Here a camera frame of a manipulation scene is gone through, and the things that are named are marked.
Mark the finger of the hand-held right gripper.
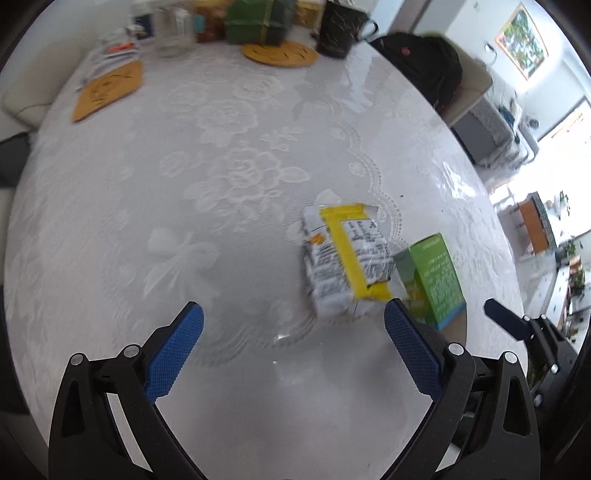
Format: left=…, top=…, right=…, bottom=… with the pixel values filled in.
left=484, top=298, right=533, bottom=342

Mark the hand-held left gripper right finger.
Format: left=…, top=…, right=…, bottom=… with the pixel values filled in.
left=383, top=298, right=542, bottom=480

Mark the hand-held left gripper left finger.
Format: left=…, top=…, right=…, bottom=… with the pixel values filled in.
left=48, top=301, right=205, bottom=480

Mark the green cardboard box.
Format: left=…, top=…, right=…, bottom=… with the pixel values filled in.
left=392, top=233, right=467, bottom=330

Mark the yellow printed snack packet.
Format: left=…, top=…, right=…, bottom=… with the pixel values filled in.
left=301, top=202, right=398, bottom=319

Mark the small wooden cabinet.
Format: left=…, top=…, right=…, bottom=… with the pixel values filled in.
left=517, top=194, right=555, bottom=254

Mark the grey sofa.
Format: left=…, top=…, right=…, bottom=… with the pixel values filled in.
left=455, top=99, right=541, bottom=167

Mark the beige chair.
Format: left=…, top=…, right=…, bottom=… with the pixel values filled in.
left=443, top=51, right=494, bottom=127
left=2, top=39, right=88, bottom=130

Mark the black jacket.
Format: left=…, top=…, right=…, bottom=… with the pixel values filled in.
left=0, top=133, right=32, bottom=188

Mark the black backpack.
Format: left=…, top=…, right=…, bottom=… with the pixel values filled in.
left=369, top=32, right=464, bottom=114

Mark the square wooden coaster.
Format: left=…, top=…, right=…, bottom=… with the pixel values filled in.
left=71, top=60, right=144, bottom=123

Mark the round wooden coaster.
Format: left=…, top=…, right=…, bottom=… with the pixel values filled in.
left=242, top=41, right=319, bottom=68

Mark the clear glass mug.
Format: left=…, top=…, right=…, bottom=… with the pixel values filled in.
left=154, top=7, right=192, bottom=58

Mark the black patterned mug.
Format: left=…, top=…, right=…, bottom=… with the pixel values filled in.
left=315, top=1, right=379, bottom=58

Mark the brown jar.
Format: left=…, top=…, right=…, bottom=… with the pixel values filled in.
left=194, top=2, right=229, bottom=43

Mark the white lidded jar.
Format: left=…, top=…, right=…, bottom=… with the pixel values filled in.
left=129, top=0, right=155, bottom=40

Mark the green tissue box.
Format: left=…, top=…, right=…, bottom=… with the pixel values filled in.
left=225, top=0, right=296, bottom=45

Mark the framed wall painting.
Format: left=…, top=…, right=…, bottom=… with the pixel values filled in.
left=495, top=2, right=550, bottom=81

